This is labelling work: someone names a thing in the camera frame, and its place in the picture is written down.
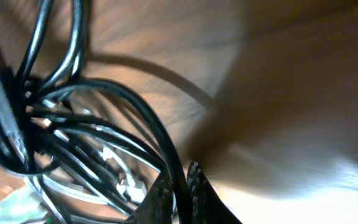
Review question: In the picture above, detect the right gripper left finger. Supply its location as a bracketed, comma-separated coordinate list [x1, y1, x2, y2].
[124, 170, 173, 224]

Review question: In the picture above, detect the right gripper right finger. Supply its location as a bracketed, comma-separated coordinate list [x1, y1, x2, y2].
[186, 161, 242, 224]

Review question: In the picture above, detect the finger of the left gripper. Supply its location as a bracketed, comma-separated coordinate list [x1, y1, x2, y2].
[0, 37, 30, 172]

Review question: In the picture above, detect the black cable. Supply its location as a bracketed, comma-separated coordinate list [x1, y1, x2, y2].
[0, 0, 195, 224]

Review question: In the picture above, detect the white cable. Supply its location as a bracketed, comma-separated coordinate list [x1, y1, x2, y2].
[26, 99, 173, 224]

